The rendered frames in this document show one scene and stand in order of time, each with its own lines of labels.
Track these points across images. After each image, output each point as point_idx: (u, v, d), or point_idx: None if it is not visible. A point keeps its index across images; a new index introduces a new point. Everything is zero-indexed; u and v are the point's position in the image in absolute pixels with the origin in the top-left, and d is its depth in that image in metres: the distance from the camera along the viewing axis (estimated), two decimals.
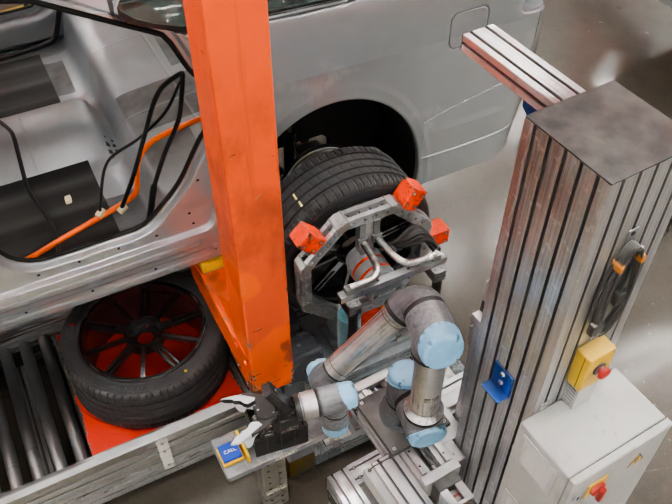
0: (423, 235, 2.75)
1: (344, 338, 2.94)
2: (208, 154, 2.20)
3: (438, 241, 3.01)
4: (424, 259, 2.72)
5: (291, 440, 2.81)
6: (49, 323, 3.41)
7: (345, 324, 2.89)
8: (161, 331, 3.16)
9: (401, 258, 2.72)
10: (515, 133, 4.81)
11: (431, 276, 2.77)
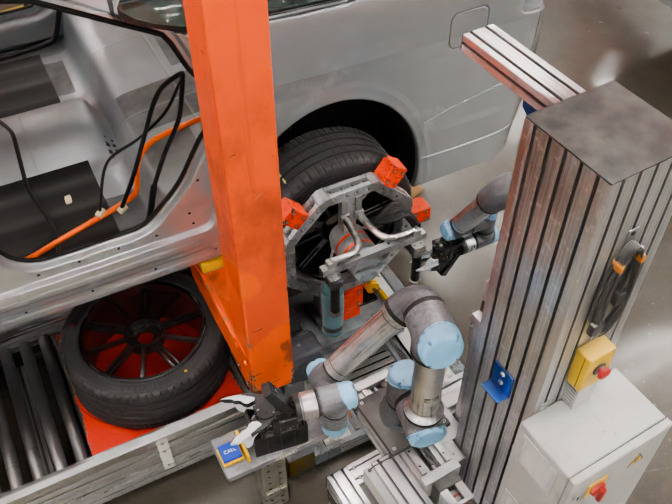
0: (403, 211, 2.84)
1: (327, 312, 3.03)
2: (208, 154, 2.20)
3: (419, 219, 3.10)
4: (404, 234, 2.80)
5: (291, 440, 2.81)
6: (49, 323, 3.41)
7: (328, 299, 2.97)
8: (161, 331, 3.16)
9: (381, 233, 2.80)
10: (515, 133, 4.81)
11: (411, 251, 2.86)
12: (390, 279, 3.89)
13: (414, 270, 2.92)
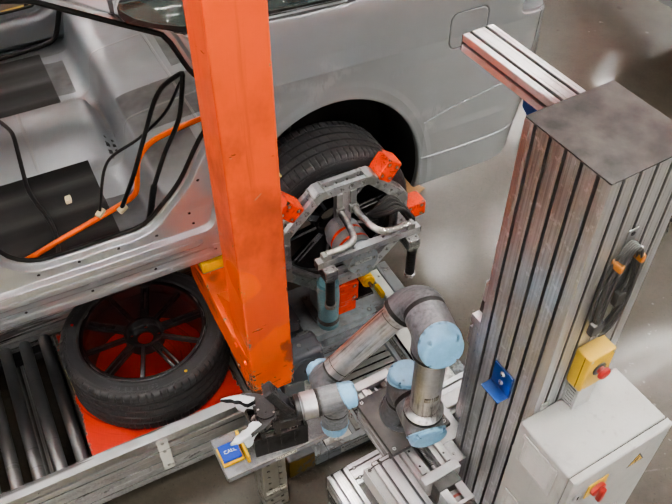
0: (398, 205, 2.86)
1: (323, 306, 3.05)
2: (208, 154, 2.20)
3: (414, 213, 3.12)
4: (399, 227, 2.82)
5: (291, 440, 2.81)
6: (49, 323, 3.41)
7: (324, 292, 2.99)
8: (161, 331, 3.16)
9: (376, 226, 2.82)
10: (515, 133, 4.81)
11: (406, 244, 2.88)
12: (390, 279, 3.89)
13: (409, 264, 2.95)
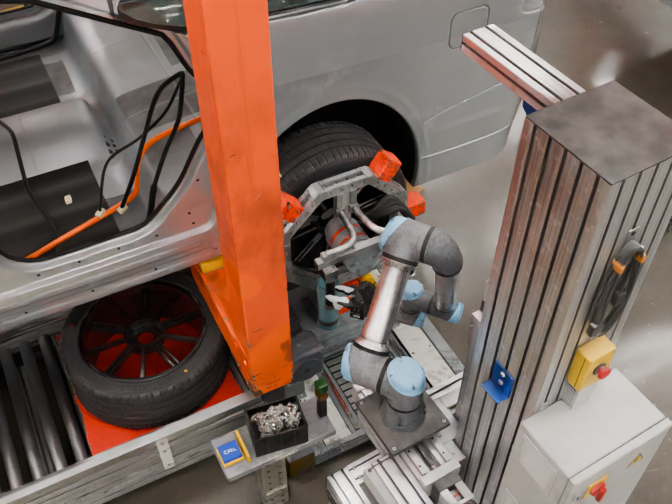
0: (398, 205, 2.86)
1: (323, 306, 3.05)
2: (208, 154, 2.20)
3: (414, 213, 3.12)
4: None
5: (291, 440, 2.81)
6: (49, 323, 3.41)
7: (324, 292, 2.99)
8: (161, 331, 3.16)
9: (376, 226, 2.82)
10: (515, 133, 4.81)
11: None
12: None
13: None
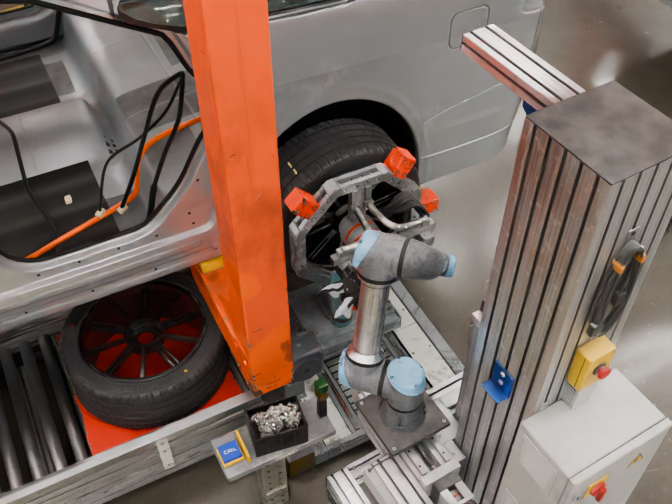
0: (413, 202, 2.87)
1: (337, 302, 3.06)
2: (208, 154, 2.20)
3: (427, 210, 3.13)
4: (413, 224, 2.83)
5: (291, 440, 2.81)
6: (49, 323, 3.41)
7: None
8: (161, 331, 3.16)
9: (391, 222, 2.83)
10: (515, 133, 4.81)
11: (421, 240, 2.89)
12: None
13: None
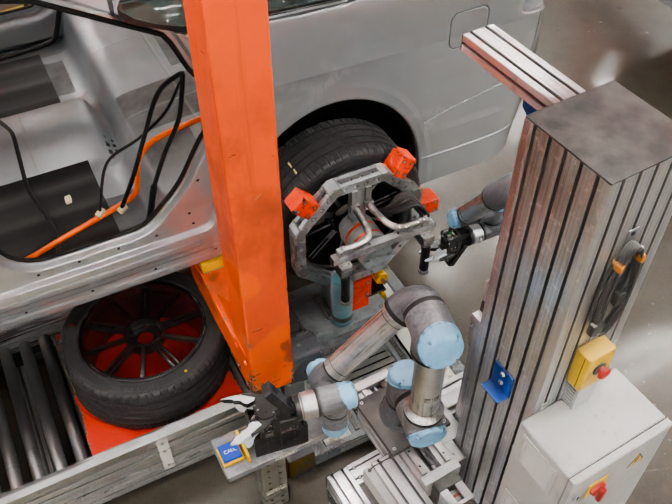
0: (413, 202, 2.87)
1: (337, 302, 3.06)
2: (208, 154, 2.20)
3: (427, 210, 3.13)
4: (413, 224, 2.83)
5: (291, 440, 2.81)
6: (49, 323, 3.41)
7: (338, 288, 3.00)
8: (161, 331, 3.16)
9: (391, 222, 2.83)
10: (515, 133, 4.81)
11: (421, 240, 2.89)
12: (390, 279, 3.89)
13: (423, 260, 2.96)
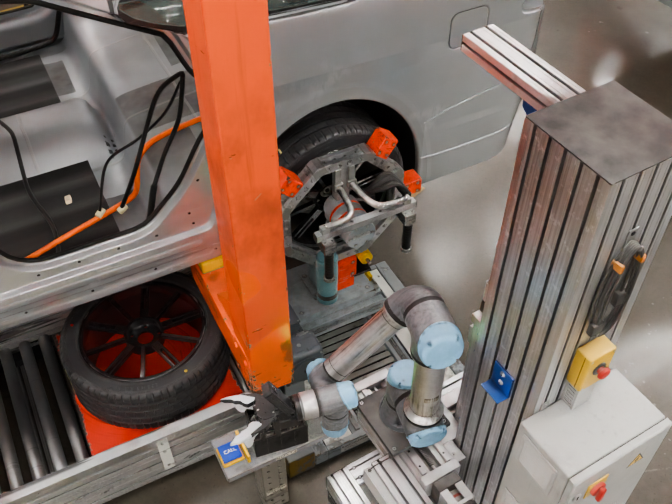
0: (395, 181, 2.95)
1: (322, 280, 3.14)
2: (208, 154, 2.20)
3: (410, 190, 3.21)
4: (395, 202, 2.91)
5: (291, 440, 2.81)
6: (49, 323, 3.41)
7: (323, 266, 3.08)
8: (161, 331, 3.16)
9: (373, 201, 2.91)
10: (515, 133, 4.81)
11: (402, 219, 2.97)
12: (390, 279, 3.89)
13: (405, 238, 3.04)
